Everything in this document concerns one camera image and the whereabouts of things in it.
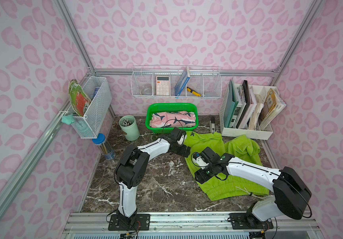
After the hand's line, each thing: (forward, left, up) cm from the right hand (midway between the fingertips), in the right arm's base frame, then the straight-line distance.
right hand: (199, 175), depth 84 cm
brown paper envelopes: (+36, -46, +19) cm, 62 cm away
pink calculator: (+48, +23, +26) cm, 59 cm away
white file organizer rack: (+32, -35, +6) cm, 48 cm away
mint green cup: (+27, +44, +13) cm, 53 cm away
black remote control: (+39, -13, -2) cm, 41 cm away
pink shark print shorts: (+34, +16, +10) cm, 39 cm away
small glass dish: (+43, +33, +25) cm, 60 cm away
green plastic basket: (+51, +32, +4) cm, 60 cm away
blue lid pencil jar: (+12, +55, +10) cm, 57 cm away
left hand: (+18, +10, 0) cm, 20 cm away
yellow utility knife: (+48, +3, +22) cm, 52 cm away
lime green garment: (+17, -28, +2) cm, 33 cm away
